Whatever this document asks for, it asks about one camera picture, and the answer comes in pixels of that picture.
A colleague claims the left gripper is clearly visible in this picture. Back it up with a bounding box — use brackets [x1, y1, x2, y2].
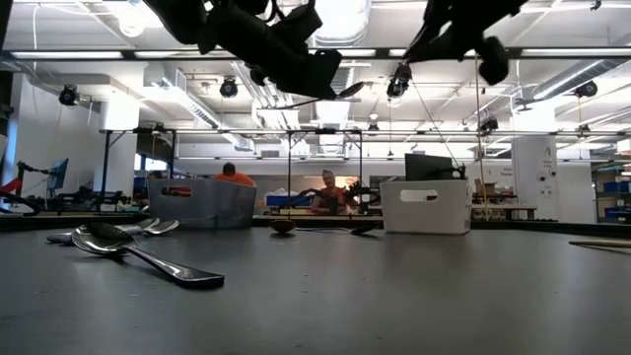
[216, 0, 343, 100]

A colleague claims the purple-handled spoon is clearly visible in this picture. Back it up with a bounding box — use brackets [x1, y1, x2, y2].
[44, 217, 161, 247]
[113, 220, 180, 237]

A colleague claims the person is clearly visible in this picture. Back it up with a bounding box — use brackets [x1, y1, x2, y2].
[214, 161, 257, 188]
[310, 168, 359, 217]

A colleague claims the blue storage bin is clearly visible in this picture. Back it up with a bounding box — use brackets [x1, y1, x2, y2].
[265, 193, 316, 209]

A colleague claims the black monitor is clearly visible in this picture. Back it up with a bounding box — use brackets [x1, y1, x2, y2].
[403, 153, 467, 182]

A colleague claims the black spoon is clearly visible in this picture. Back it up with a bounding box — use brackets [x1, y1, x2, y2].
[294, 221, 385, 237]

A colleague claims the gray translucent bin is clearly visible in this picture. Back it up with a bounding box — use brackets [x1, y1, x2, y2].
[147, 177, 257, 231]

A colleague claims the white plastic bin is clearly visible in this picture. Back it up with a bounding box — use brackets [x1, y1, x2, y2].
[379, 178, 473, 236]

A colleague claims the wooden background bench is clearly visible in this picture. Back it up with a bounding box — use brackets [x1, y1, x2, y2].
[471, 204, 538, 222]

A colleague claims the black table mat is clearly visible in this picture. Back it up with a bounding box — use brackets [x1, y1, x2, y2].
[0, 225, 631, 355]

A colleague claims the large silver spoon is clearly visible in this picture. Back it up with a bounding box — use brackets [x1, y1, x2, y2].
[69, 222, 226, 291]

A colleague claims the blue-lit monitor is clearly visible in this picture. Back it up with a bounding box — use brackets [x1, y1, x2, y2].
[46, 158, 71, 191]

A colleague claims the black ceiling camera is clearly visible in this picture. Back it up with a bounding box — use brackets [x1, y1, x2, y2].
[478, 115, 500, 137]
[386, 62, 414, 100]

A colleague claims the thin hanging cable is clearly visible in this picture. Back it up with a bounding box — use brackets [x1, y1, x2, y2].
[410, 78, 460, 168]
[471, 52, 489, 222]

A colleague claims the black background workstation frame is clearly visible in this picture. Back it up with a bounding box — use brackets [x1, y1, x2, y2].
[98, 126, 367, 219]

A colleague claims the overhead frame light bar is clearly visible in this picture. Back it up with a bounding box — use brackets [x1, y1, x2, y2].
[0, 47, 631, 62]

